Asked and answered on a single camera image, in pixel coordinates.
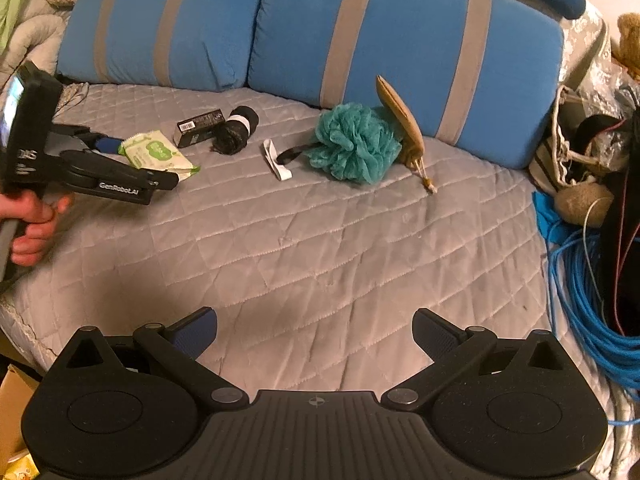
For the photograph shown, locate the blue grey-striped pillow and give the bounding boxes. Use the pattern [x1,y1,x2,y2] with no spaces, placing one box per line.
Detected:
[56,0,271,92]
[248,0,565,170]

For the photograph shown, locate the teal bath loofah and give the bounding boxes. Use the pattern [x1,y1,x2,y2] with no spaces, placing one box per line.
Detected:
[276,102,404,185]

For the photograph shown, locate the clear plastic bag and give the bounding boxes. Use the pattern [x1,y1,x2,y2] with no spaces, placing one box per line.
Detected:
[559,4,640,171]

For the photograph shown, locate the grey quilted bedspread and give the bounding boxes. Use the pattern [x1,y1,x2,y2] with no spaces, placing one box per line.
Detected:
[0,80,626,480]

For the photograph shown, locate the brown cardboard box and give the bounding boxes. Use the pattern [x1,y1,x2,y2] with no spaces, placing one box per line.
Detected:
[0,364,42,480]

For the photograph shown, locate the wooden brush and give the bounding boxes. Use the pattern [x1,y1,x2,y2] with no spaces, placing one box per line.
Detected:
[375,75,437,195]

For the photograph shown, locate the green white wipes packet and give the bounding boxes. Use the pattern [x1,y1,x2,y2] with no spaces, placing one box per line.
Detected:
[119,130,202,184]

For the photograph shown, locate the blue coiled cable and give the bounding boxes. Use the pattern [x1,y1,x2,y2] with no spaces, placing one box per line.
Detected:
[532,190,640,429]

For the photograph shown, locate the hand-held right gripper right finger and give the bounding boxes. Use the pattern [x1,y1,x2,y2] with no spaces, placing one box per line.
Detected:
[381,307,576,408]

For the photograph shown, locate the white elastic strap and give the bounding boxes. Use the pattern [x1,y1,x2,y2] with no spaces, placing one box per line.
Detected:
[263,138,294,181]

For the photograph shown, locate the green cloth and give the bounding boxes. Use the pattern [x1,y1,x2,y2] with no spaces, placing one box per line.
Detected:
[0,0,37,52]

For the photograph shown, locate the striped canvas rope-handle bag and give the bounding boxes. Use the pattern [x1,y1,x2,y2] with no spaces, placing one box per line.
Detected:
[530,85,632,197]

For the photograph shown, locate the beige plush ball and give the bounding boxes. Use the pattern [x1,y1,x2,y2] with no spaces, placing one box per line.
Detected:
[554,182,615,224]

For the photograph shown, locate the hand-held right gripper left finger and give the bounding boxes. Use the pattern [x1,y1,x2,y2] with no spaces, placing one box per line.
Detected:
[59,306,251,409]

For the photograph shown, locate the beige quilted comforter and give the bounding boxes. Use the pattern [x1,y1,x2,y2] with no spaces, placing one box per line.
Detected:
[0,0,97,77]

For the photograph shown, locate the small black box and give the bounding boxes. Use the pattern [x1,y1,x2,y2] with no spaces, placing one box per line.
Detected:
[175,108,229,149]

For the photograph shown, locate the person's left hand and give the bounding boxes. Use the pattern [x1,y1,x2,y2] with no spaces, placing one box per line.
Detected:
[0,192,74,267]

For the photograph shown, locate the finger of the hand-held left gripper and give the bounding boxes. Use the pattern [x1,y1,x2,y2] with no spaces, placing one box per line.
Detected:
[49,126,127,157]
[135,168,180,192]

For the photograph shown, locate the black bag roll white band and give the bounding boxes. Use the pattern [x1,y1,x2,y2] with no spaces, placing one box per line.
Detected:
[212,105,260,155]

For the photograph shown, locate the brown plush toy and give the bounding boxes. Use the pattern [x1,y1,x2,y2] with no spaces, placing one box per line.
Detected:
[612,12,640,79]

